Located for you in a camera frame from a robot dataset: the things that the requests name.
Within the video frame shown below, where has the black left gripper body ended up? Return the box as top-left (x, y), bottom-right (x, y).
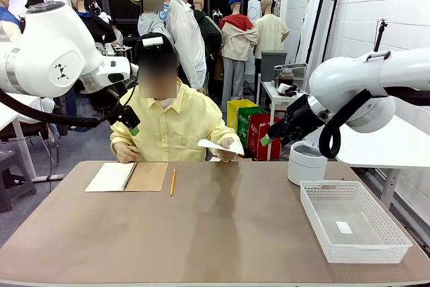
top-left (106, 85), bottom-right (141, 130)

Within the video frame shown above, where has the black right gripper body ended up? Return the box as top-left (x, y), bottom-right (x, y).
top-left (268, 93), bottom-right (317, 147)

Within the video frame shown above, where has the brown spiral notebook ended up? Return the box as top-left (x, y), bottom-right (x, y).
top-left (84, 161), bottom-right (169, 193)

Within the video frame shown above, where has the white paper sheet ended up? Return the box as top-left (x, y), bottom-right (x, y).
top-left (197, 138), bottom-right (245, 156)

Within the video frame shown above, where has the person's left forearm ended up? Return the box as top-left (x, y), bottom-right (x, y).
top-left (214, 117), bottom-right (241, 149)

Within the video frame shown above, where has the person's right forearm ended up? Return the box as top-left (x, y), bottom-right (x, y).
top-left (110, 122), bottom-right (135, 153)

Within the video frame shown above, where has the person's right hand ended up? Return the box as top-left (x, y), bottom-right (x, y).
top-left (116, 143), bottom-right (140, 163)

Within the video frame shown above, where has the person's left hand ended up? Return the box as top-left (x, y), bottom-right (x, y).
top-left (216, 136), bottom-right (238, 163)

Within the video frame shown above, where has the red recycling bin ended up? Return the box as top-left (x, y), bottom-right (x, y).
top-left (247, 114), bottom-right (282, 161)

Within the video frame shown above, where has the green recycling bin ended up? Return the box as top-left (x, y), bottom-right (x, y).
top-left (236, 106), bottom-right (269, 149)

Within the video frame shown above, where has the small white side table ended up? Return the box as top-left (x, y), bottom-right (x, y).
top-left (259, 80), bottom-right (305, 162)

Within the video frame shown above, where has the yellow recycling bin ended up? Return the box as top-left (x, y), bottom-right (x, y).
top-left (226, 99), bottom-right (259, 137)

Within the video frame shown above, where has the person in yellow shirt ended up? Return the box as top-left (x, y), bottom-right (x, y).
top-left (110, 32), bottom-right (241, 163)

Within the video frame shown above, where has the glass jar with dark liquid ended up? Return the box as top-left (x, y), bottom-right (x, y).
top-left (277, 68), bottom-right (295, 88)

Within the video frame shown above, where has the white round trash bin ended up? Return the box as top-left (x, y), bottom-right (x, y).
top-left (287, 140), bottom-right (329, 186)

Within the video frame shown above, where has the grey metal tray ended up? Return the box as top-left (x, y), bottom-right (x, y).
top-left (273, 63), bottom-right (308, 92)

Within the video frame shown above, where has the grey bin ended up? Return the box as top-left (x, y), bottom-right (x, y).
top-left (260, 50), bottom-right (288, 83)

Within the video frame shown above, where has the black cap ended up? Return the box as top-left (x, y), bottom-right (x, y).
top-left (134, 32), bottom-right (177, 66)

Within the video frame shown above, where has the white plastic bag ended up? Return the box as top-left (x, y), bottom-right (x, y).
top-left (16, 97), bottom-right (55, 125)

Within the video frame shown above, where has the figure in green bucket hat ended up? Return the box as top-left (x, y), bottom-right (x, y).
top-left (128, 0), bottom-right (175, 41)

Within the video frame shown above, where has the mannequin in cream shirt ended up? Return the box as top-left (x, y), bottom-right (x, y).
top-left (254, 0), bottom-right (290, 99)

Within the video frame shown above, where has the large white desk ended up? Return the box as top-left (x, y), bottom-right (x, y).
top-left (304, 112), bottom-right (430, 210)

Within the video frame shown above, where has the tall mannequin in white shirt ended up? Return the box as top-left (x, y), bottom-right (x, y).
top-left (166, 0), bottom-right (208, 99)

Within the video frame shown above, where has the mannequin in red beige jacket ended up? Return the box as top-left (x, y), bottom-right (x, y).
top-left (219, 0), bottom-right (259, 114)

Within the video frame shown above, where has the black pole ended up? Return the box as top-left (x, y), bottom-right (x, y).
top-left (317, 0), bottom-right (347, 69)
top-left (305, 0), bottom-right (333, 65)

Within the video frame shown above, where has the white desk with metal legs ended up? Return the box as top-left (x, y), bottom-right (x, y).
top-left (0, 91), bottom-right (65, 183)

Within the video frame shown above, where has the small white label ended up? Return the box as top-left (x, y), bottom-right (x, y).
top-left (335, 221), bottom-right (353, 235)

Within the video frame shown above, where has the mannequin in dark green jacket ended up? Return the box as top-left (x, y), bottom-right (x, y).
top-left (192, 0), bottom-right (223, 66)

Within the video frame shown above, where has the black tripod stand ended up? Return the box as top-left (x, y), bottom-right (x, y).
top-left (374, 17), bottom-right (389, 53)

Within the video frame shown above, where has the white perforated plastic basket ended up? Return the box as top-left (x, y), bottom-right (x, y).
top-left (300, 180), bottom-right (413, 264)

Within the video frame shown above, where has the mannequin in blue white top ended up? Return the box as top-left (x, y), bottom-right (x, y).
top-left (0, 0), bottom-right (24, 42)

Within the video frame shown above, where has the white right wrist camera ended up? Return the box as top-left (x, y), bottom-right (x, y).
top-left (277, 83), bottom-right (299, 97)

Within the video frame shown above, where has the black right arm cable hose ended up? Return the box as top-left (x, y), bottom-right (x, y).
top-left (318, 87), bottom-right (430, 159)

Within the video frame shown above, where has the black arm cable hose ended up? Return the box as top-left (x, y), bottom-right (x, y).
top-left (318, 87), bottom-right (430, 159)
top-left (0, 88), bottom-right (136, 129)

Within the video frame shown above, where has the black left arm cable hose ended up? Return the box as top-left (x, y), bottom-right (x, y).
top-left (0, 88), bottom-right (136, 129)

